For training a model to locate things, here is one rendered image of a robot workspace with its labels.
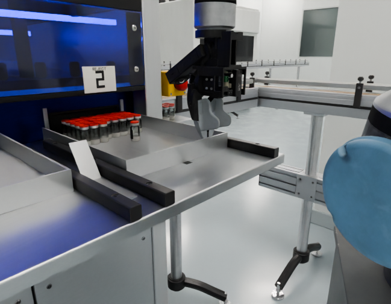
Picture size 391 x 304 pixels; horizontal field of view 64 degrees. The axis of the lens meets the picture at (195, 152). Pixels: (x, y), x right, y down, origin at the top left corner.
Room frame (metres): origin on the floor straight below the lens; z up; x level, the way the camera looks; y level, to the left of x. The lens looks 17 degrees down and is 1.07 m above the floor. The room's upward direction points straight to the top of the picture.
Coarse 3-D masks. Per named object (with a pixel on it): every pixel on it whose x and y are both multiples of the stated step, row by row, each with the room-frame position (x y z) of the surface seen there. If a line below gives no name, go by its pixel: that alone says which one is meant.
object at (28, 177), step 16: (0, 144) 0.65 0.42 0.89; (16, 144) 0.57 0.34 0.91; (0, 160) 0.56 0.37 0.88; (16, 160) 0.56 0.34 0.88; (32, 160) 0.52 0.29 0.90; (48, 160) 0.47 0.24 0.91; (0, 176) 0.48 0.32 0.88; (16, 176) 0.48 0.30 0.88; (32, 176) 0.48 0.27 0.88; (48, 176) 0.40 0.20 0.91; (64, 176) 0.42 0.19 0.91; (0, 192) 0.36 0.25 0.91; (16, 192) 0.37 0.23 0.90; (32, 192) 0.39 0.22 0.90; (48, 192) 0.40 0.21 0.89; (64, 192) 0.42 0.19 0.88; (0, 208) 0.36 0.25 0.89; (16, 208) 0.37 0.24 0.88
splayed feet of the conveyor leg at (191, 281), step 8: (168, 280) 1.14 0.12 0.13; (176, 280) 1.12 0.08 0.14; (184, 280) 1.14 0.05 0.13; (192, 280) 1.14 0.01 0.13; (200, 280) 1.15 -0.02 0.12; (176, 288) 1.12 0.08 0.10; (200, 288) 1.12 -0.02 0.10; (208, 288) 1.12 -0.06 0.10; (216, 288) 1.13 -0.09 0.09; (216, 296) 1.11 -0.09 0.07; (224, 296) 1.11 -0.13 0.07
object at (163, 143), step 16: (144, 128) 0.83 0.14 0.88; (160, 128) 0.81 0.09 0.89; (176, 128) 0.76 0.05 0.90; (192, 128) 0.72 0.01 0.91; (64, 144) 0.62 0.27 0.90; (112, 144) 0.68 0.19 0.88; (128, 144) 0.68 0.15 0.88; (144, 144) 0.68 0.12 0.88; (160, 144) 0.68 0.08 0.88; (176, 144) 0.68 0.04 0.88; (192, 144) 0.58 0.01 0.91; (208, 144) 0.61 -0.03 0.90; (224, 144) 0.65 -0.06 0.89; (112, 160) 0.50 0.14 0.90; (128, 160) 0.47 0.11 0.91; (144, 160) 0.49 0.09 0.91; (160, 160) 0.52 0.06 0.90; (176, 160) 0.54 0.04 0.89
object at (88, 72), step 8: (88, 72) 0.74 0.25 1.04; (104, 72) 0.77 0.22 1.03; (112, 72) 0.78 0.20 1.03; (88, 80) 0.73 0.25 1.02; (104, 80) 0.76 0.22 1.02; (112, 80) 0.78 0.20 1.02; (88, 88) 0.73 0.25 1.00; (96, 88) 0.75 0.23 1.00; (104, 88) 0.76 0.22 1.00; (112, 88) 0.78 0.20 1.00
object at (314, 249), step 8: (312, 248) 1.41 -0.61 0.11; (320, 248) 1.48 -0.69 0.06; (296, 256) 1.31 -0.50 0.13; (304, 256) 1.31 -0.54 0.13; (320, 256) 1.48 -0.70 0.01; (288, 264) 1.27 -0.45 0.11; (296, 264) 1.27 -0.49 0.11; (288, 272) 1.23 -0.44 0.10; (280, 280) 1.20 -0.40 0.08; (280, 288) 1.19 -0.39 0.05; (272, 296) 1.18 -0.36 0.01; (280, 296) 1.17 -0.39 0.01
